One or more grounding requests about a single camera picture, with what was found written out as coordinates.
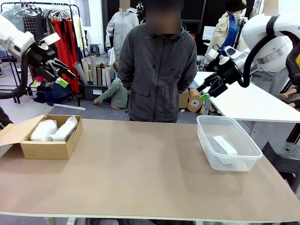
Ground navy clothes pile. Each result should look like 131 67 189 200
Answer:
32 84 74 106

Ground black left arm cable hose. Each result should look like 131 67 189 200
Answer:
0 54 30 101

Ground brown cardboard carton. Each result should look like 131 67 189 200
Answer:
179 89 190 109

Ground white side table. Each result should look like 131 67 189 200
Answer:
193 71 300 141

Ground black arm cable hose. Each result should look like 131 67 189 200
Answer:
0 54 30 101
236 15 280 89

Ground grey-blue jacket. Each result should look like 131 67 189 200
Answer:
3 5 25 34

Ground black clothes rack with hangers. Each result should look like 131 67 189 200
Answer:
0 1 82 107

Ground wide bubble-wrapped clock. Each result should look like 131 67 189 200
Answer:
30 119 58 142

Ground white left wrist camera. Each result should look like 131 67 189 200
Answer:
43 32 60 45

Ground black patterned garment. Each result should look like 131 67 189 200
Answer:
34 15 55 43

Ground beige paper roll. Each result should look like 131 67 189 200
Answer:
81 58 93 83

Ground narrow bubble-wrapped clock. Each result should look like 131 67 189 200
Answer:
48 115 79 142

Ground tall grey paper roll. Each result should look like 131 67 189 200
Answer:
90 54 98 86

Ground person in grey jacket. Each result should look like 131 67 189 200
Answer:
118 0 198 124

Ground mannequin torso with wooden disc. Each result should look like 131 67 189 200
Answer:
186 81 208 114

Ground grey storage bin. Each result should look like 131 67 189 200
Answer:
82 83 111 102

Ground white monitor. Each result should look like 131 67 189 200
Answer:
202 25 218 41

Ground white floor rail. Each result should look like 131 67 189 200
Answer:
52 104 86 111

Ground person's dark sleeve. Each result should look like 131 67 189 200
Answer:
0 106 14 131

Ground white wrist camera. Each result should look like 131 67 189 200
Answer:
207 48 222 60
43 32 60 45

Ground person in light grey hoodie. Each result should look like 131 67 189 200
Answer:
105 6 140 51

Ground brown paper roll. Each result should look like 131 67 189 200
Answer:
96 62 110 86

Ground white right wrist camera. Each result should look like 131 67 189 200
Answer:
207 48 222 60

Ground small grey stool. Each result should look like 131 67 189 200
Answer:
89 43 100 57

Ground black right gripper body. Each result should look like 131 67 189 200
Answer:
213 60 242 85

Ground clear plastic container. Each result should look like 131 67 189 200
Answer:
196 115 263 172

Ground unwrapped white clock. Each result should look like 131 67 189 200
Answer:
209 135 238 165

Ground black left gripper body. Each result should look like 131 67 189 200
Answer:
27 41 58 69

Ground open brown cardboard box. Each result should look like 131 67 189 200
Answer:
0 114 83 160

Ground red dress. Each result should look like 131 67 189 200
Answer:
51 18 81 93

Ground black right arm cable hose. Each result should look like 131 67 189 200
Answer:
236 15 280 89

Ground white computer case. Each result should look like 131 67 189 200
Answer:
196 54 207 71

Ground black plastic stool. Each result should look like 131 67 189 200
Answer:
261 140 300 188

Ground mannequin in beige coat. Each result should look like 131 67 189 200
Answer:
204 0 246 65

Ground black metal stand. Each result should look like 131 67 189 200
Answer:
0 85 34 104

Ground leaning grey paper roll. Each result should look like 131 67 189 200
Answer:
73 61 89 85

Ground black aluminium frame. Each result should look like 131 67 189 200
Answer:
285 120 300 144

